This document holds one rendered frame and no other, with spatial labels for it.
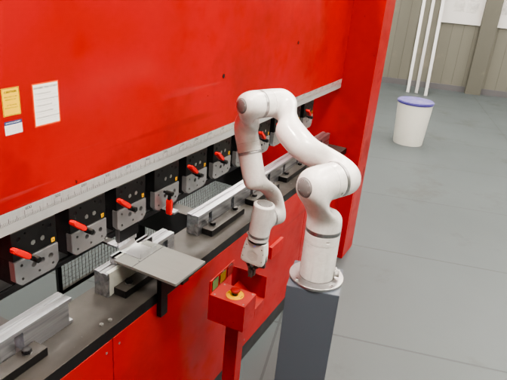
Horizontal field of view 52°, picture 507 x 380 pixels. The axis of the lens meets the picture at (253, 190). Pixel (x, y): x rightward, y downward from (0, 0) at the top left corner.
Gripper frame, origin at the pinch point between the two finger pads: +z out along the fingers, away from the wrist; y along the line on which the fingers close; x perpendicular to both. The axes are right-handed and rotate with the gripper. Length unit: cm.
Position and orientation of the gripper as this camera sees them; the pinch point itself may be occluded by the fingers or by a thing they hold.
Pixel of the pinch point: (251, 271)
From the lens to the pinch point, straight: 212.0
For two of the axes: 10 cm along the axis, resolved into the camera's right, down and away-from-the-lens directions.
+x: 4.4, -3.2, 8.4
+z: -1.6, 8.9, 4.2
